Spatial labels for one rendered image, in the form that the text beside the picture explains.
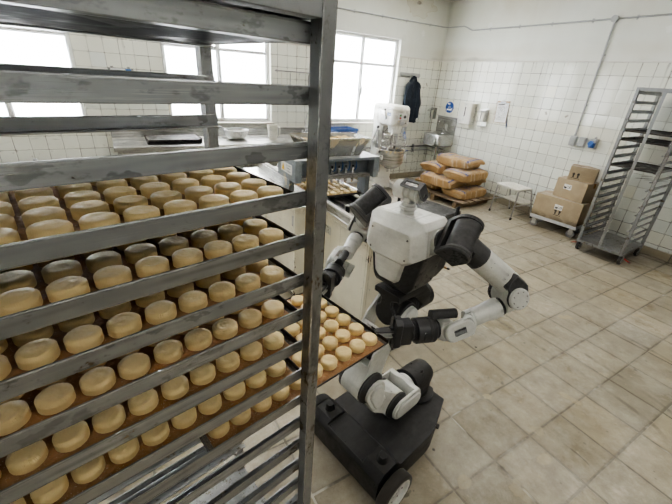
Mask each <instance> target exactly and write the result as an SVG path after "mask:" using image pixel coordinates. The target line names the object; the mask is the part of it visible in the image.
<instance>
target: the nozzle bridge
mask: <svg viewBox="0 0 672 504"><path fill-rule="evenodd" d="M379 160H380V157H379V156H376V155H373V154H371V153H368V152H365V151H362V153H361V154H360V155H351V156H331V157H329V174H328V180H330V179H342V178H354V177H358V180H357V190H359V191H361V194H364V193H366V192H367V191H368V189H369V179H370V176H371V177H377V176H378V168H379ZM349 161H350V169H349ZM356 161H357V168H356ZM335 162H336V170H335ZM342 162H343V170H342ZM339 165H340V168H341V170H342V171H340V175H338V166H339ZM345 165H347V168H348V169H349V170H348V169H347V170H348V171H347V174H345ZM352 165H354V169H355V168H356V170H354V173H353V174H352V173H351V169H352ZM331 166H333V169H334V170H335V171H334V172H333V175H331ZM306 172H307V158H306V159H297V160H288V161H279V162H278V173H279V174H281V175H282V176H283V187H284V188H287V189H289V190H291V191H294V183H295V184H299V183H302V182H306Z"/></svg>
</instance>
